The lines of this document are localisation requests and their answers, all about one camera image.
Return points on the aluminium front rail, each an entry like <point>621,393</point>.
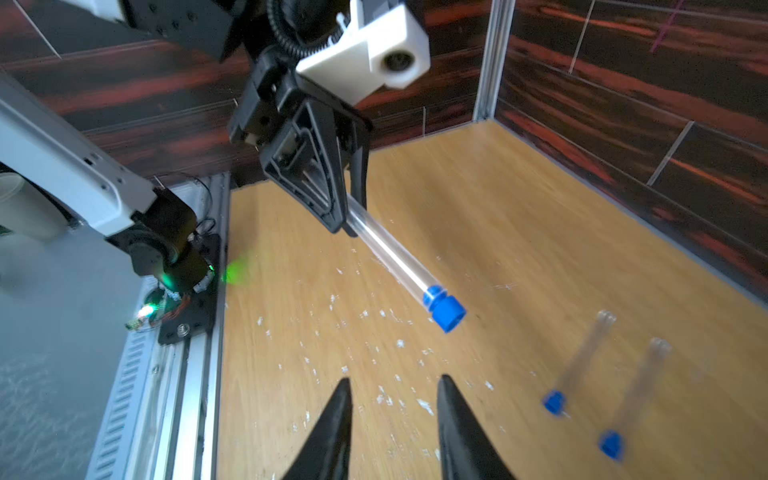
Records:
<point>161,419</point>

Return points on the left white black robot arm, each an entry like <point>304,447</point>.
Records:
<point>99,99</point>

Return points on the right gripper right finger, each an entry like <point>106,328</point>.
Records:
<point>466,451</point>

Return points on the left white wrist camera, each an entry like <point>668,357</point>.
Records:
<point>384,44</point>

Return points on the clear glass test tube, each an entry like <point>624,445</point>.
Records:
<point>641,387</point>

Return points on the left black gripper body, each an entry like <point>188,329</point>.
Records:
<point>272,96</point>

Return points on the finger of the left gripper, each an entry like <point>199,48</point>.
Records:
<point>353,131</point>
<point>300,152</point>

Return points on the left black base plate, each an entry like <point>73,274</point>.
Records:
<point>198,314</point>

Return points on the blue stopper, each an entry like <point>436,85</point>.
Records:
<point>555,402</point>
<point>445,310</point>
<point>612,444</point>

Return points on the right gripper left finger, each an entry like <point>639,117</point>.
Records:
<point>326,451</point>

